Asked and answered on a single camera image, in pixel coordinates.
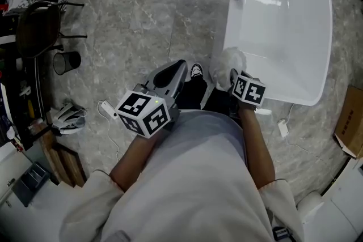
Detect brown cardboard box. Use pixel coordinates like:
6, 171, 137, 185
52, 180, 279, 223
333, 84, 363, 159

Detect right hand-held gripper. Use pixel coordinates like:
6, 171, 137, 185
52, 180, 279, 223
229, 68, 267, 110

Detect brown wooden board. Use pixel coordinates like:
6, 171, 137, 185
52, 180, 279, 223
39, 121, 87, 189

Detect white cylinder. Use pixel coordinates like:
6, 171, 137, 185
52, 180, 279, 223
296, 191, 324, 225

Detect person's black white shoe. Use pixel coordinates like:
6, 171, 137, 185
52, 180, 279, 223
190, 62, 205, 80

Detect person's right forearm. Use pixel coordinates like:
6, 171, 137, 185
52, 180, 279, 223
237, 104, 276, 190

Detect person's black trousers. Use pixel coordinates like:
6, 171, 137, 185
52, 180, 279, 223
175, 78, 242, 120

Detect white bathtub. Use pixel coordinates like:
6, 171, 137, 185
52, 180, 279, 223
220, 0, 333, 107

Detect grey compartment tray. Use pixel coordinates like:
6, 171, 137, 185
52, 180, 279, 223
12, 163, 52, 208

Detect white cabinet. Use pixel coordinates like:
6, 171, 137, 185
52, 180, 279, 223
300, 158, 363, 242

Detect person's left forearm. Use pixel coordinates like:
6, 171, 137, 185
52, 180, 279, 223
109, 129, 159, 193

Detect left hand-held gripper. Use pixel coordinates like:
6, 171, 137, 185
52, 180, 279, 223
115, 60, 188, 139

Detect black mesh waste bin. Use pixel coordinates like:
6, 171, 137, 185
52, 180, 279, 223
53, 50, 82, 76

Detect brown wicker chair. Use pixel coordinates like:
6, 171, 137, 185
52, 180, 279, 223
15, 1, 88, 60

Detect white power adapter with cable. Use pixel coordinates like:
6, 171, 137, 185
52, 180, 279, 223
97, 99, 124, 162
277, 103, 335, 179

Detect white cloth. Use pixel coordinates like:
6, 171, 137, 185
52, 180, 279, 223
209, 47, 248, 92

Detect person's white shirt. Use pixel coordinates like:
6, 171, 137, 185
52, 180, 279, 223
58, 109, 306, 242

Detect black blue belt device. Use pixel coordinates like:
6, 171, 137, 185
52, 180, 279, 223
272, 226, 290, 242

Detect black cluttered desk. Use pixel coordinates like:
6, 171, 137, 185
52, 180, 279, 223
0, 33, 53, 151

